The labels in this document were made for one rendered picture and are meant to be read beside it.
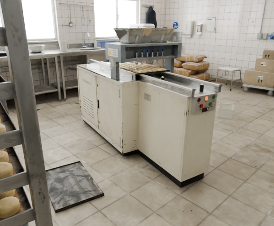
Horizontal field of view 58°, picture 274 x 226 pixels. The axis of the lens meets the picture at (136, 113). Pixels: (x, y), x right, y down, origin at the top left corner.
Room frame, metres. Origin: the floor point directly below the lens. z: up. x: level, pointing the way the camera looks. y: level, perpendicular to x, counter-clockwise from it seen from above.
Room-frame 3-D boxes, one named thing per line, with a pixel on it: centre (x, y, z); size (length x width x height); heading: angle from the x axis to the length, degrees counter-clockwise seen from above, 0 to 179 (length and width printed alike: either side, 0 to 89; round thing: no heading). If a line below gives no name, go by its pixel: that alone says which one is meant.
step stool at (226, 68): (5.59, -2.13, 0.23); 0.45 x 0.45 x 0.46; 35
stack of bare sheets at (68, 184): (1.85, 0.59, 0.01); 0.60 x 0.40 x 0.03; 31
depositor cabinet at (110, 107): (2.99, 0.18, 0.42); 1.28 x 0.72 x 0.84; 32
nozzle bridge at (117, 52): (2.58, -0.07, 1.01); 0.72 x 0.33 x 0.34; 122
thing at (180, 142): (2.16, -0.34, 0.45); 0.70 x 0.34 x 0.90; 32
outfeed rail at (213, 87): (2.76, -0.14, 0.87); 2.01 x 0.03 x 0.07; 32
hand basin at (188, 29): (7.01, -1.00, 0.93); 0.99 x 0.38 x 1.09; 43
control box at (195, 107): (1.85, -0.53, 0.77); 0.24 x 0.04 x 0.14; 122
